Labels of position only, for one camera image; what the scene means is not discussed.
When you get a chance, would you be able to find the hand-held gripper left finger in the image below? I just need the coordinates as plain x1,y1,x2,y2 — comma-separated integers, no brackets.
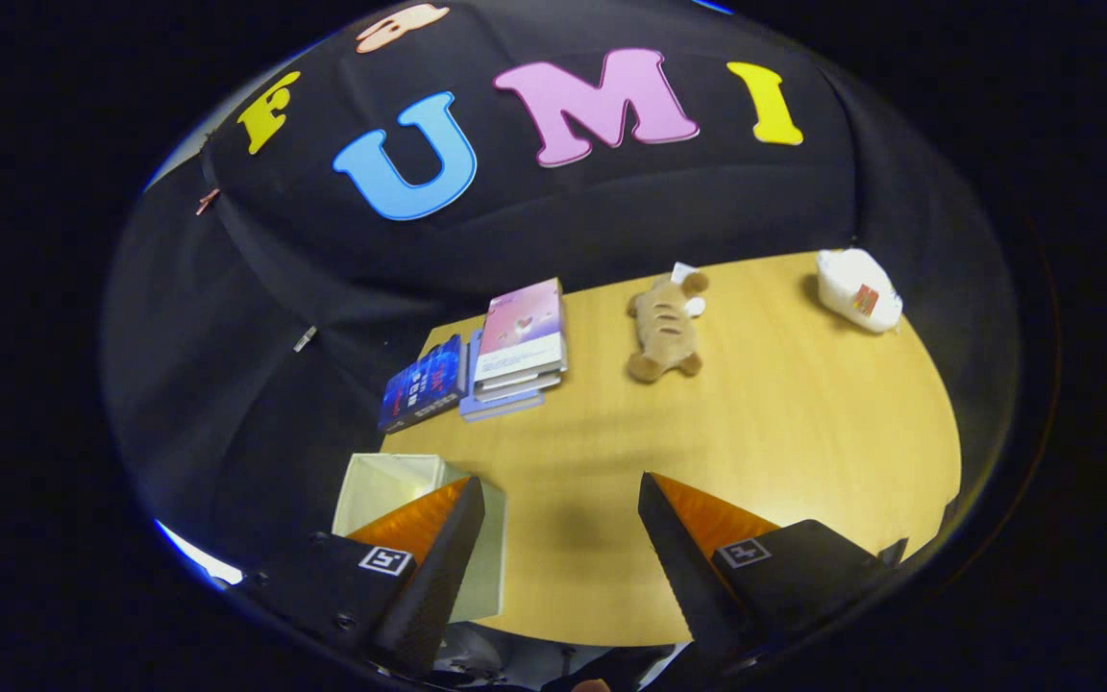
234,476,486,678

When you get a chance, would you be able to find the brown plush toy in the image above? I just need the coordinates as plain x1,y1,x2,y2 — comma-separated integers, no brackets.
626,272,710,383

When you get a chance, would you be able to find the pink cover book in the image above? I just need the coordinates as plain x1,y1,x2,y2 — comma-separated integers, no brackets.
473,278,569,387

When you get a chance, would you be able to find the pale green fabric storage box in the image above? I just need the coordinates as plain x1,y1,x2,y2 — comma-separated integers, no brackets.
332,454,506,624

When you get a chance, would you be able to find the grey cover book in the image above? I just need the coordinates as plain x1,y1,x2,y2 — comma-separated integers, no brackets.
473,365,566,402

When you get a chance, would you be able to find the blue glossy book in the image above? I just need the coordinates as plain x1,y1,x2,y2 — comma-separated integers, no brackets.
378,334,468,435

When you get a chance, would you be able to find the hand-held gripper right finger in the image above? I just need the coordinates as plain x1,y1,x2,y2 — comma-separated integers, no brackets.
637,471,909,670

